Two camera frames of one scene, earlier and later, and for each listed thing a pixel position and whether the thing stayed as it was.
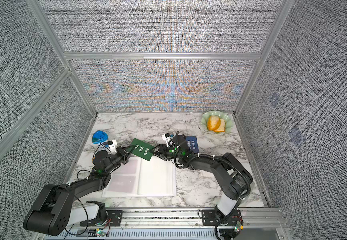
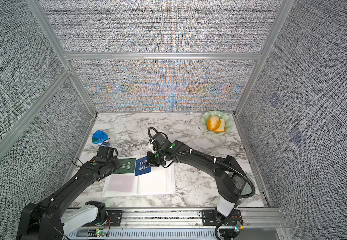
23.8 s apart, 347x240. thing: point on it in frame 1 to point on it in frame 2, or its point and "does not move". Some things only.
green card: (142, 149) to (128, 166)
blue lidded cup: (99, 136) does not move
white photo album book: (140, 178) does not move
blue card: (192, 142) to (140, 166)
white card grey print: (204, 173) does not move
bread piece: (215, 123) does not move
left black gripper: (122, 152) to (118, 165)
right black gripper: (162, 150) to (150, 162)
